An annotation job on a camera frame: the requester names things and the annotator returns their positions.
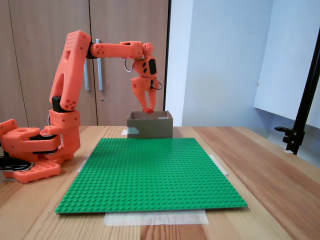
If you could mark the masking tape on box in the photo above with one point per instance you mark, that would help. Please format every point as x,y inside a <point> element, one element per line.
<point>163,117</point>
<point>133,130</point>

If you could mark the open cardboard box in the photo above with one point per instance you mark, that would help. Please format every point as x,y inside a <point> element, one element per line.
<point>150,130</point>

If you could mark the green lego baseplate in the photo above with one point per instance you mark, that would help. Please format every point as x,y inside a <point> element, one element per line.
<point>150,180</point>

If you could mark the wooden cabinet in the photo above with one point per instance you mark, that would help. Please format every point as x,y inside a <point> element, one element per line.
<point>117,100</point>

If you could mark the masking tape strip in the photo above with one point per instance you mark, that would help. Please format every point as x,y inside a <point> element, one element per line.
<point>155,218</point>
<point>124,132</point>
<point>220,166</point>
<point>83,163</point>
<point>288,152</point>

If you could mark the black stand with clamp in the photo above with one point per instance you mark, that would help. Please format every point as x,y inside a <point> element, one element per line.
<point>292,138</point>

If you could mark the white wall board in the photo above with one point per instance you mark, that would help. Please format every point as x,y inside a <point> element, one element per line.
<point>282,75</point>

